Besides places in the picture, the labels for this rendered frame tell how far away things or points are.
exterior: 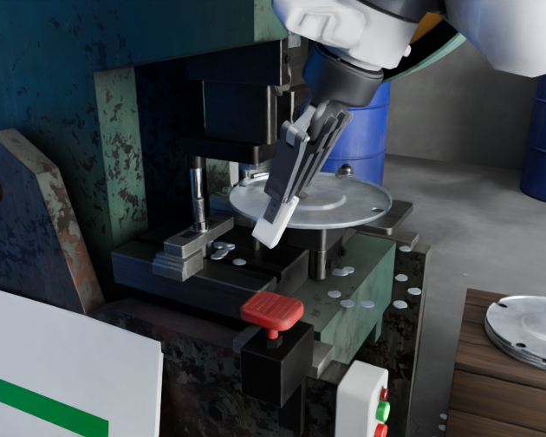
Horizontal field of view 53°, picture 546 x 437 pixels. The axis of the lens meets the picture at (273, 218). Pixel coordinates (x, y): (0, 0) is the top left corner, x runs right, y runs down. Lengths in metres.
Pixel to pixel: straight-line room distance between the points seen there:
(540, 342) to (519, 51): 1.04
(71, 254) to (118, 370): 0.22
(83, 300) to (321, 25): 0.71
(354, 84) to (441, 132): 3.80
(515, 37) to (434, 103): 3.84
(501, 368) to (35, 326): 0.99
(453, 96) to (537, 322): 2.94
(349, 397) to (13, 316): 0.68
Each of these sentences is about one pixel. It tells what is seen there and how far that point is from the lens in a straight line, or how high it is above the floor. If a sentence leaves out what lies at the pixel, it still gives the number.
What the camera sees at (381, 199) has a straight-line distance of 0.99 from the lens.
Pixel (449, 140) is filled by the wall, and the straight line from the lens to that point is 4.32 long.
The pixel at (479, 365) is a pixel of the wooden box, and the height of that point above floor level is 0.35.
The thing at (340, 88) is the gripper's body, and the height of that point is 1.03.
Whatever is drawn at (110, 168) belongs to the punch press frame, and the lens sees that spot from 0.99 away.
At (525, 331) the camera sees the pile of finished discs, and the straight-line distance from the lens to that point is 1.46.
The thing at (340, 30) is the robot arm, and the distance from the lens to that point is 0.50.
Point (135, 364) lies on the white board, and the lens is 0.99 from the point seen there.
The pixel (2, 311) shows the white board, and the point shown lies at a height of 0.55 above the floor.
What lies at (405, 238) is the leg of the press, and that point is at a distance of 1.19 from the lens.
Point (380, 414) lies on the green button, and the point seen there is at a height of 0.58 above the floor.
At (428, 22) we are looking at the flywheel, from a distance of 1.21.
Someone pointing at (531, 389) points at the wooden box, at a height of 0.32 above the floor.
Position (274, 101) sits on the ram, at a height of 0.96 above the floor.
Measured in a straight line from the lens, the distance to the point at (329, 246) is 0.97.
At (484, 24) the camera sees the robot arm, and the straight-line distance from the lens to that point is 0.47.
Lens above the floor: 1.11
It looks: 21 degrees down
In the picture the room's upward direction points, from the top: straight up
